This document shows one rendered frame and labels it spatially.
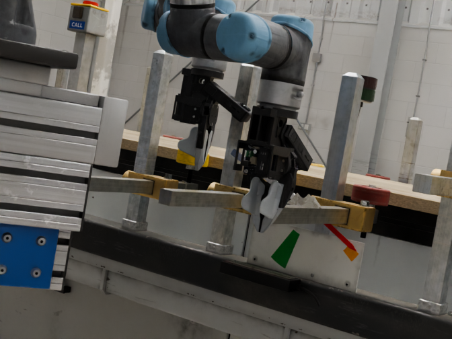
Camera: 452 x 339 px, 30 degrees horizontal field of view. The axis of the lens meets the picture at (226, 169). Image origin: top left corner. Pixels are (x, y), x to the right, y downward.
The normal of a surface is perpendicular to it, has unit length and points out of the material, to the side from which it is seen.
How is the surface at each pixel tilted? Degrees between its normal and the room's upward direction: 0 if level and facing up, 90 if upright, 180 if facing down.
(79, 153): 90
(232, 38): 90
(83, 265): 90
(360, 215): 90
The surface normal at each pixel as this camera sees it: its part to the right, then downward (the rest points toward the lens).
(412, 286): -0.55, -0.05
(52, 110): 0.40, 0.11
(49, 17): 0.79, 0.17
